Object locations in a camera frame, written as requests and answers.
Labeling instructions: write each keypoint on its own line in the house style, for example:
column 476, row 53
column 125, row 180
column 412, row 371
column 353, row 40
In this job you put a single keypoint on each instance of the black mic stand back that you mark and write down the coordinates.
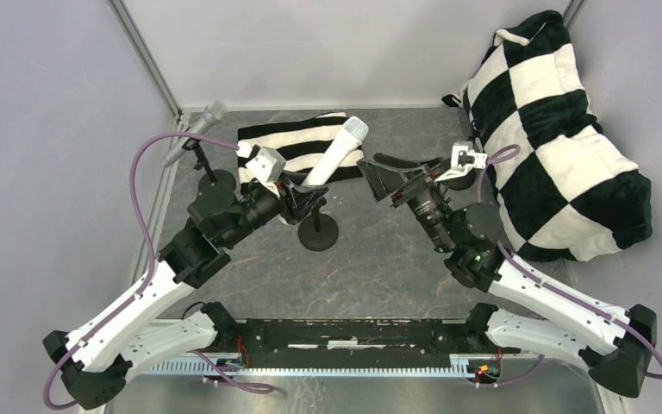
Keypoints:
column 318, row 231

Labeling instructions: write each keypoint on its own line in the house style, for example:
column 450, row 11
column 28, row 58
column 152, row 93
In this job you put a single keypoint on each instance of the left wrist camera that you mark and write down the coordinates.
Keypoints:
column 265, row 164

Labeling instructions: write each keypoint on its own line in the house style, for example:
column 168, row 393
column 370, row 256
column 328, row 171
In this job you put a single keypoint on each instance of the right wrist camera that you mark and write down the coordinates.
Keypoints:
column 464, row 158

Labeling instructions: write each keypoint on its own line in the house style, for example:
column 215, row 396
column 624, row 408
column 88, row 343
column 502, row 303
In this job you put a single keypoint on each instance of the white microphone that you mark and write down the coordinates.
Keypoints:
column 350, row 136

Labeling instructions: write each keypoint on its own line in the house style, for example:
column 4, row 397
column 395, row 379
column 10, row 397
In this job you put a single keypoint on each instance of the black mic stand front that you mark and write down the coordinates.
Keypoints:
column 211, row 178

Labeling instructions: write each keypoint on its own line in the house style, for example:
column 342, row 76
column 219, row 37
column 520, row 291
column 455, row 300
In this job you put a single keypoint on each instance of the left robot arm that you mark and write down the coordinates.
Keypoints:
column 97, row 360

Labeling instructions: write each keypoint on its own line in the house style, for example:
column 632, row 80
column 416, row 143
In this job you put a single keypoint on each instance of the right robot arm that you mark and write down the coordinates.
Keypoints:
column 612, row 344

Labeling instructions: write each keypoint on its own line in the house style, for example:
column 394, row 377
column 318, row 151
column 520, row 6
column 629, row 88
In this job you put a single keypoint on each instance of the striped black white cloth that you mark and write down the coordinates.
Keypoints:
column 302, row 144

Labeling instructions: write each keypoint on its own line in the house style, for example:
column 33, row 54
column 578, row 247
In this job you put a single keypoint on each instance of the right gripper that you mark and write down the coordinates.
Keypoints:
column 405, row 189

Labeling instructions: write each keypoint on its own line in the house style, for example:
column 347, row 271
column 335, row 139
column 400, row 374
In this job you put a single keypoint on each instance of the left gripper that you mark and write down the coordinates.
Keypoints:
column 290, row 200

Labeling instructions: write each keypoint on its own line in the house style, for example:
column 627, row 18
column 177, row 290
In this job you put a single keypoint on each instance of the black mic stand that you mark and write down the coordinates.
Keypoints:
column 318, row 231
column 463, row 182
column 211, row 178

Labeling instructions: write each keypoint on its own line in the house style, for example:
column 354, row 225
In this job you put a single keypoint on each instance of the metal corner post left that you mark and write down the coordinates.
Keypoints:
column 141, row 49

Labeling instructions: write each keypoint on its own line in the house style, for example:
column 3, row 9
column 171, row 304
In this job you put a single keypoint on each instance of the checkered black white bag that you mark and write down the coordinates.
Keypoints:
column 569, row 194

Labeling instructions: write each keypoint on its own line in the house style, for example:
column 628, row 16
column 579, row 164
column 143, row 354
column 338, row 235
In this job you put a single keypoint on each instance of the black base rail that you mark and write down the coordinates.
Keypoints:
column 349, row 343

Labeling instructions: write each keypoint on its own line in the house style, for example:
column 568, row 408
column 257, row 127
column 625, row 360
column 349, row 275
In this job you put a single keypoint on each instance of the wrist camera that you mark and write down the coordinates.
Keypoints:
column 464, row 158
column 265, row 164

